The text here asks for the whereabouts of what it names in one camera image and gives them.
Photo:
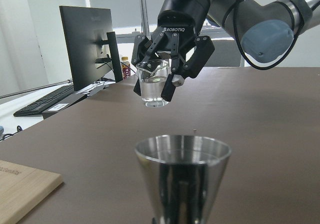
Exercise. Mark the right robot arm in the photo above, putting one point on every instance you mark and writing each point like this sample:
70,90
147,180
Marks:
265,33

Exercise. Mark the green handled grabber tool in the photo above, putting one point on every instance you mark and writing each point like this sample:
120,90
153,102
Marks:
37,88

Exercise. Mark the clear glass measuring cup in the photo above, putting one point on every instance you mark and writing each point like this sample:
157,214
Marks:
152,76

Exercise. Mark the black power box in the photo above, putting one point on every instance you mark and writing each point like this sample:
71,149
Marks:
63,104

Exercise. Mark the black keyboard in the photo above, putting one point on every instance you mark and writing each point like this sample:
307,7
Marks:
40,105

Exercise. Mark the bamboo cutting board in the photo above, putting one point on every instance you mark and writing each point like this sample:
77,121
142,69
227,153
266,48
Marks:
23,188

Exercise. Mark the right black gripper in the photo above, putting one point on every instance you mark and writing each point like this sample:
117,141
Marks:
178,28

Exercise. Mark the steel jigger measuring cup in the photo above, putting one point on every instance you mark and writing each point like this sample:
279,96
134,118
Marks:
182,175

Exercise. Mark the black computer monitor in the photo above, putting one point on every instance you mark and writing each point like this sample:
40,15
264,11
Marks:
91,44

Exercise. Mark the yellow label bottle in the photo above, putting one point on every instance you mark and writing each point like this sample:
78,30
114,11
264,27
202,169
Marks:
125,67

